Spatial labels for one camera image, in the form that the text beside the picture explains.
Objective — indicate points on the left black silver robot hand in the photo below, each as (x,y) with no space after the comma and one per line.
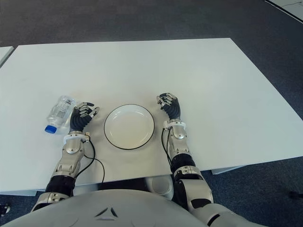
(79,120)

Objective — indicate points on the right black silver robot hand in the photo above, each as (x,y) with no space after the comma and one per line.
(174,110)

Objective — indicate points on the clear glass cup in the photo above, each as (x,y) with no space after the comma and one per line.
(59,113)

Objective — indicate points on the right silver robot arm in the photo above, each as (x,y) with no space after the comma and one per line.
(189,179)

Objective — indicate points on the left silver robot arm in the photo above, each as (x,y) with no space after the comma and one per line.
(68,156)

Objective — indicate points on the white plate with black rim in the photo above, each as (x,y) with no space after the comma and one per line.
(129,126)

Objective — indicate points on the white neighbouring table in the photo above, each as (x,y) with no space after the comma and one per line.
(4,54)

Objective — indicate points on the grey robot torso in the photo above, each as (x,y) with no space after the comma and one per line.
(132,210)

